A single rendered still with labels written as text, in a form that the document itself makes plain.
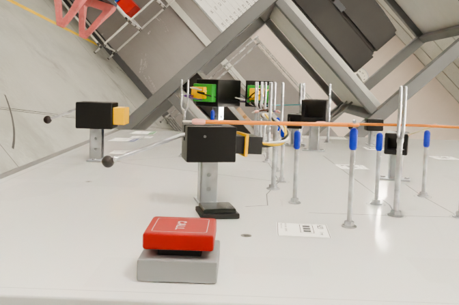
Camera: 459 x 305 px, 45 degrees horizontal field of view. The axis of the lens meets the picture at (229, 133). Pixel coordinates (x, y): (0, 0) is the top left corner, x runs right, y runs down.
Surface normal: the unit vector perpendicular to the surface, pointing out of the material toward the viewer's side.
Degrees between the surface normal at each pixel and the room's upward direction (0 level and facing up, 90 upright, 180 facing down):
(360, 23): 90
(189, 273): 90
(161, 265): 90
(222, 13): 90
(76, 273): 47
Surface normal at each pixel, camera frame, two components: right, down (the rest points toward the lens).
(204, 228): 0.03, -1.00
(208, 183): 0.22, 0.10
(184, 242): -0.02, 0.09
